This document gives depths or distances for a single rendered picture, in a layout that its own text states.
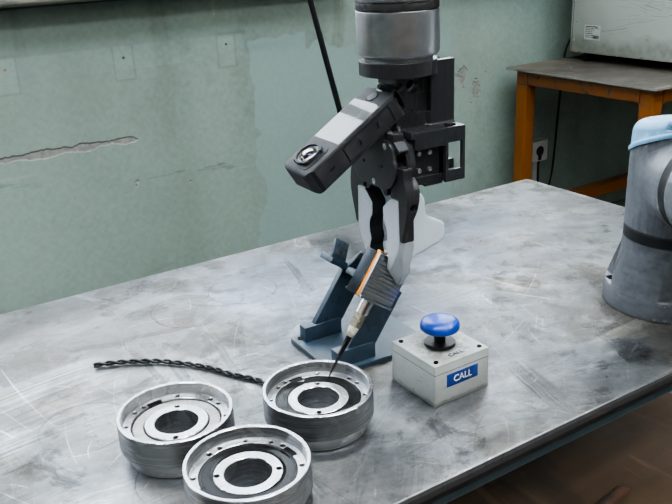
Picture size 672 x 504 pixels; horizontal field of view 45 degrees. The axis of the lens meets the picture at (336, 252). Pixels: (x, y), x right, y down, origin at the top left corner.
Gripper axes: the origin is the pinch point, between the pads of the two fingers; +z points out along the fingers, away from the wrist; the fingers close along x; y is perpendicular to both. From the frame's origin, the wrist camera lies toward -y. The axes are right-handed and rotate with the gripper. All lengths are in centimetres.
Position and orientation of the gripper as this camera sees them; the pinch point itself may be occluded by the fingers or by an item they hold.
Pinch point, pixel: (383, 268)
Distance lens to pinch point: 79.8
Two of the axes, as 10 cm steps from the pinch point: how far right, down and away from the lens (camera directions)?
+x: -5.1, -2.9, 8.1
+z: 0.4, 9.3, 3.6
